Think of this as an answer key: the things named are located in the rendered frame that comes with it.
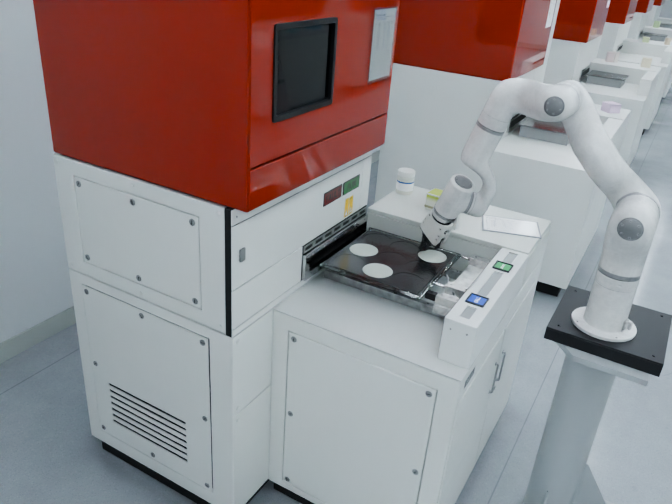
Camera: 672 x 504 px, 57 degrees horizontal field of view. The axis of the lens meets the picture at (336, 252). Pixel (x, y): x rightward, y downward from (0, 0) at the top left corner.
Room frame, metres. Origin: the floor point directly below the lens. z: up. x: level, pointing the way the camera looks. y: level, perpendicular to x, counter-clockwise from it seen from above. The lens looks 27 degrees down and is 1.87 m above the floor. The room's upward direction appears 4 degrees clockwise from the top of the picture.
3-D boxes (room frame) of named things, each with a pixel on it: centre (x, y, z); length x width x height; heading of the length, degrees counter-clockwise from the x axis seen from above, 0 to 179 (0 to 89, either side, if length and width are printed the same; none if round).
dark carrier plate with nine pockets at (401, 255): (1.92, -0.19, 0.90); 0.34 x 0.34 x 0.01; 62
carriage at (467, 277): (1.81, -0.44, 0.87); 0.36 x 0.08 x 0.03; 152
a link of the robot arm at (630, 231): (1.63, -0.83, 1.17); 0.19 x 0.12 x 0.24; 151
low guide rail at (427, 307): (1.78, -0.19, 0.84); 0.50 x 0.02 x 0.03; 62
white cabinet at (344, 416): (1.94, -0.32, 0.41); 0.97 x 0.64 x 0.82; 152
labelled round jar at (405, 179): (2.40, -0.26, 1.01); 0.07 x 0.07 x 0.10
